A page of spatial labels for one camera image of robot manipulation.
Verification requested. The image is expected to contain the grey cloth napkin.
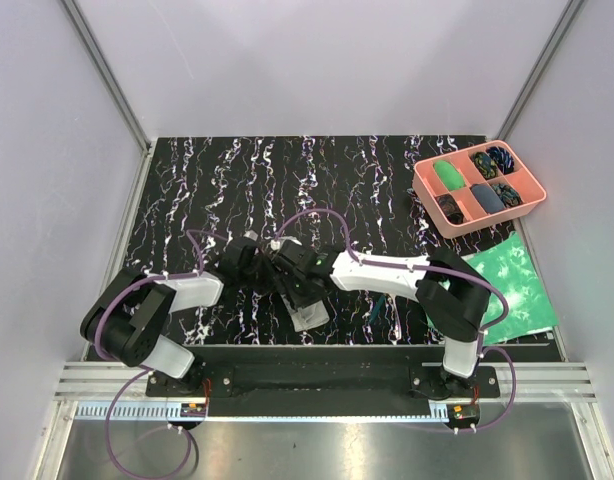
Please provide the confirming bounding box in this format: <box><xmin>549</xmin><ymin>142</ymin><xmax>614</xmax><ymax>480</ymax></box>
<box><xmin>244</xmin><ymin>230</ymin><xmax>330</xmax><ymax>332</ymax></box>

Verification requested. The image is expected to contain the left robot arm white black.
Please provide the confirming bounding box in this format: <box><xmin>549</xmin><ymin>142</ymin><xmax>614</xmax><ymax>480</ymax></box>
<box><xmin>80</xmin><ymin>231</ymin><xmax>271</xmax><ymax>396</ymax></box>

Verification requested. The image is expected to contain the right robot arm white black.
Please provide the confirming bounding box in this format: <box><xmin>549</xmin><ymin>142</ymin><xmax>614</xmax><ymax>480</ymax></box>
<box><xmin>271</xmin><ymin>237</ymin><xmax>491</xmax><ymax>397</ymax></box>

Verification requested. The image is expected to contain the black marbled table mat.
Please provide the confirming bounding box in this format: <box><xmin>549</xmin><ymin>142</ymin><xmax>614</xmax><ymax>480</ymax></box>
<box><xmin>104</xmin><ymin>134</ymin><xmax>561</xmax><ymax>347</ymax></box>

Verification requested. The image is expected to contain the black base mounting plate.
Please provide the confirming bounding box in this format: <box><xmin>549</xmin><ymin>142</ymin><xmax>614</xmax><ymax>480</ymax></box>
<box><xmin>146</xmin><ymin>346</ymin><xmax>501</xmax><ymax>421</ymax></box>

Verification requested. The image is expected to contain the silver fork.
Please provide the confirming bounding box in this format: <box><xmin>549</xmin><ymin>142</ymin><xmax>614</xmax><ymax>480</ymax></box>
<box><xmin>387</xmin><ymin>295</ymin><xmax>402</xmax><ymax>345</ymax></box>

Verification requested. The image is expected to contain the dark brown patterned sock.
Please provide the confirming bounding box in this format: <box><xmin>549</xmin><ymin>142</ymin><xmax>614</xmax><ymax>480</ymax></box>
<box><xmin>436</xmin><ymin>194</ymin><xmax>465</xmax><ymax>225</ymax></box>

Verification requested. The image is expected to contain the green rolled sock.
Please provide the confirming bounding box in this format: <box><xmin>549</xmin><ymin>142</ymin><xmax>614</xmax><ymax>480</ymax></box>
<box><xmin>433</xmin><ymin>160</ymin><xmax>465</xmax><ymax>191</ymax></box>

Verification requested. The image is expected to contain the pink divided tray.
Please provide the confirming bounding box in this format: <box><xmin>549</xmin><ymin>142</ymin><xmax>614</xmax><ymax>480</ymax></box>
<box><xmin>413</xmin><ymin>140</ymin><xmax>547</xmax><ymax>239</ymax></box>

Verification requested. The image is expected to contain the grey blue rolled sock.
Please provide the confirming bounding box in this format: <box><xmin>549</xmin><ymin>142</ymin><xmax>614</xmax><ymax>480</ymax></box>
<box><xmin>470</xmin><ymin>184</ymin><xmax>505</xmax><ymax>214</ymax></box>

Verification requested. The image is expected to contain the green white tie-dye cloth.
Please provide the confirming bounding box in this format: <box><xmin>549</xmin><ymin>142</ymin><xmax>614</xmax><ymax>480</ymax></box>
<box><xmin>436</xmin><ymin>231</ymin><xmax>561</xmax><ymax>347</ymax></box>

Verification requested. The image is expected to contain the yellow blue patterned sock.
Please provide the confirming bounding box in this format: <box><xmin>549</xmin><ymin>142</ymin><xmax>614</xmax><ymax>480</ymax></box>
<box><xmin>472</xmin><ymin>152</ymin><xmax>498</xmax><ymax>180</ymax></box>

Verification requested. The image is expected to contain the blue green patterned sock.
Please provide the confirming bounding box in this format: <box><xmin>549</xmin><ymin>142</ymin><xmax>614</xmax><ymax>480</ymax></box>
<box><xmin>491</xmin><ymin>183</ymin><xmax>523</xmax><ymax>208</ymax></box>

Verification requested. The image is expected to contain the dark blue patterned sock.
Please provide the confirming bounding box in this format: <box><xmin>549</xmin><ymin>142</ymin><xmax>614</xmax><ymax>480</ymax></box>
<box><xmin>486</xmin><ymin>146</ymin><xmax>515</xmax><ymax>175</ymax></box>

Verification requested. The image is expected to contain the aluminium front rail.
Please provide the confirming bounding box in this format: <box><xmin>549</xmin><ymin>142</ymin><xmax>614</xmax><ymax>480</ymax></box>
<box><xmin>54</xmin><ymin>362</ymin><xmax>597</xmax><ymax>403</ymax></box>

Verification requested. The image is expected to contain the aluminium frame post left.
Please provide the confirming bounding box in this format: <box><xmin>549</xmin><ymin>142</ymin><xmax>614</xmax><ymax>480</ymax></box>
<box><xmin>58</xmin><ymin>0</ymin><xmax>151</xmax><ymax>155</ymax></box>

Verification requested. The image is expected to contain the aluminium frame post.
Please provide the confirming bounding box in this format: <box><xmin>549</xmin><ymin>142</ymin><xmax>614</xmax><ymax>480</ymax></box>
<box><xmin>58</xmin><ymin>0</ymin><xmax>151</xmax><ymax>155</ymax></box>
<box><xmin>495</xmin><ymin>0</ymin><xmax>587</xmax><ymax>141</ymax></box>

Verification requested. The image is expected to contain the aluminium frame post right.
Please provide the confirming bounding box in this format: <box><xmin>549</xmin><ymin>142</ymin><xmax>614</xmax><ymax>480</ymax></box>
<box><xmin>495</xmin><ymin>0</ymin><xmax>587</xmax><ymax>141</ymax></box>

